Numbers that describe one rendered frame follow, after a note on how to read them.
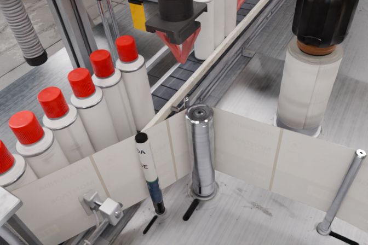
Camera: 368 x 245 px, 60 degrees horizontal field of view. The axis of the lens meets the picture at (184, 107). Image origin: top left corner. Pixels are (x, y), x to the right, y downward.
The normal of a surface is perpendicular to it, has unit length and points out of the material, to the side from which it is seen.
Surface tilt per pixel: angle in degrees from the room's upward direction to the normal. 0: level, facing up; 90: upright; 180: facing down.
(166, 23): 0
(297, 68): 90
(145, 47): 0
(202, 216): 0
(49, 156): 90
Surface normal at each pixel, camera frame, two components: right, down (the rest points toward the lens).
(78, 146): 0.63, 0.50
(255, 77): -0.07, -0.72
